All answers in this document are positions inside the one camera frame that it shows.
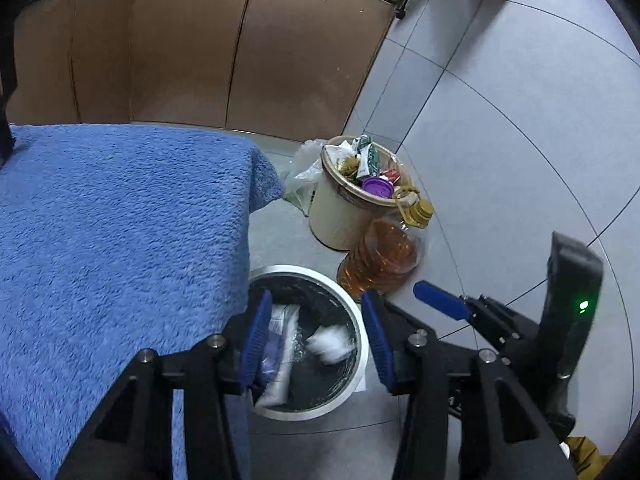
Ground clear plastic bag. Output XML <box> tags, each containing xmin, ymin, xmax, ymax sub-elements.
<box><xmin>280</xmin><ymin>139</ymin><xmax>328</xmax><ymax>217</ymax></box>

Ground cream plastic bucket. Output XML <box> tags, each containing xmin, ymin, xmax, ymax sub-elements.
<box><xmin>308</xmin><ymin>136</ymin><xmax>418</xmax><ymax>252</ymax></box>

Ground brown kitchen cabinets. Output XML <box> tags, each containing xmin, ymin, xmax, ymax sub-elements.
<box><xmin>5</xmin><ymin>0</ymin><xmax>416</xmax><ymax>136</ymax></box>

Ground black bin liner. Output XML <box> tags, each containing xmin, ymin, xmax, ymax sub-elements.
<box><xmin>248</xmin><ymin>275</ymin><xmax>361</xmax><ymax>411</ymax></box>

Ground purple round lid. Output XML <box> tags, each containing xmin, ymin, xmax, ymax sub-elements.
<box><xmin>361</xmin><ymin>176</ymin><xmax>396</xmax><ymax>200</ymax></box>

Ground amber cooking oil bottle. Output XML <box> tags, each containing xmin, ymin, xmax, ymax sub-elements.
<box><xmin>336</xmin><ymin>187</ymin><xmax>435</xmax><ymax>303</ymax></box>

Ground white plastic wrapper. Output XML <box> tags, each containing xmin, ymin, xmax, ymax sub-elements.
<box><xmin>254</xmin><ymin>302</ymin><xmax>303</xmax><ymax>408</ymax></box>

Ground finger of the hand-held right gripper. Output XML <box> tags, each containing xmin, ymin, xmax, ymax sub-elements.
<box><xmin>413</xmin><ymin>281</ymin><xmax>538</xmax><ymax>361</ymax></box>

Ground white round trash bin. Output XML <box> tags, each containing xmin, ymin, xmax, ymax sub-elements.
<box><xmin>247</xmin><ymin>264</ymin><xmax>370</xmax><ymax>422</ymax></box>

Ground yellow clothing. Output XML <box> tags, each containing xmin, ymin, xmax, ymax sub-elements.
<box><xmin>564</xmin><ymin>435</ymin><xmax>615</xmax><ymax>477</ymax></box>

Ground white tissue wad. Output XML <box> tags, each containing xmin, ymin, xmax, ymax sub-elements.
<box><xmin>306</xmin><ymin>325</ymin><xmax>353</xmax><ymax>365</ymax></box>

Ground blue fleece blanket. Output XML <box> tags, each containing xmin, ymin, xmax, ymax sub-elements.
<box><xmin>0</xmin><ymin>122</ymin><xmax>286</xmax><ymax>480</ymax></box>

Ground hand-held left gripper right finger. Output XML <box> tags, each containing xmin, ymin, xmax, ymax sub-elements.
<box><xmin>361</xmin><ymin>290</ymin><xmax>576</xmax><ymax>480</ymax></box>

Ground green white carton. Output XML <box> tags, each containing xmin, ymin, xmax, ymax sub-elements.
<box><xmin>356</xmin><ymin>136</ymin><xmax>382</xmax><ymax>177</ymax></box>

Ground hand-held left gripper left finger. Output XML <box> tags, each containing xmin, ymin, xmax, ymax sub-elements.
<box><xmin>55</xmin><ymin>290</ymin><xmax>273</xmax><ymax>480</ymax></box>

